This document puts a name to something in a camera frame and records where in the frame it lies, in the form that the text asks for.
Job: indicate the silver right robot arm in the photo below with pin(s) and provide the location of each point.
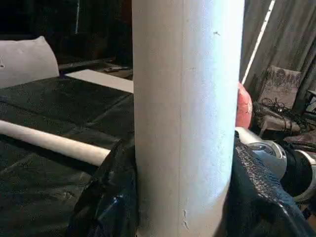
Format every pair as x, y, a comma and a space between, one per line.
276, 158

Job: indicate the grey curtain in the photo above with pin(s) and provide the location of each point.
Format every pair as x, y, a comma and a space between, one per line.
286, 29

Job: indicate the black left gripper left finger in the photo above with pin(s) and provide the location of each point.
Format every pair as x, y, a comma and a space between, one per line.
106, 197

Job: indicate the red round ball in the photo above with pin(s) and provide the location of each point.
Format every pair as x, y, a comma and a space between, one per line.
244, 106

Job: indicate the grey patterned cushion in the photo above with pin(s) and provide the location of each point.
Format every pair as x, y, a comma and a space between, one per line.
279, 86

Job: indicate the white flat board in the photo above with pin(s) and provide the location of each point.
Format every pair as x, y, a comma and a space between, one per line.
101, 80

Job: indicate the white plastic table leg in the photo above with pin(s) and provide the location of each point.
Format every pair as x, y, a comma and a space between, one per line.
187, 98
49, 140

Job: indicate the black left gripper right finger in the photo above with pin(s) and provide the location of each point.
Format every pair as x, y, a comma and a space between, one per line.
266, 202

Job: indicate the grey pillow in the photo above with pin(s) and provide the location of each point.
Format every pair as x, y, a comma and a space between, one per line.
24, 61

